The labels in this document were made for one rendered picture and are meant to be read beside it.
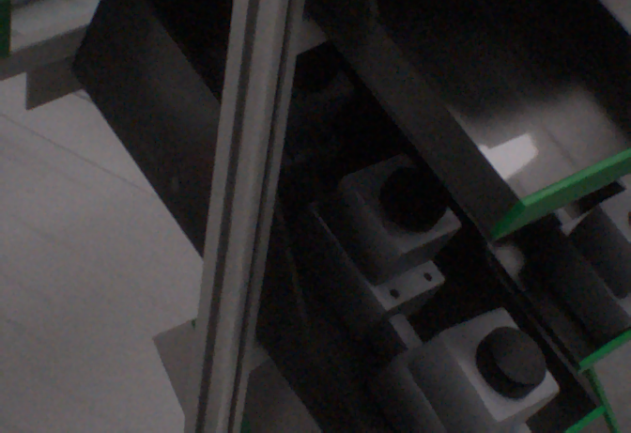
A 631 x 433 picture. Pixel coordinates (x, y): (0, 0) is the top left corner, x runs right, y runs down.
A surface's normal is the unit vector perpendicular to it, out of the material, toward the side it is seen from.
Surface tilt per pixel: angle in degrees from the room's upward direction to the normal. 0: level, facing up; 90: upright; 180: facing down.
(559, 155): 25
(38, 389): 0
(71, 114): 0
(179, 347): 90
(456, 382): 88
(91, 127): 0
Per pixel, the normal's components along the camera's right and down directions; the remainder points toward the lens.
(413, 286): 0.43, -0.58
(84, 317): 0.14, -0.85
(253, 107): -0.57, 0.35
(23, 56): 0.81, 0.40
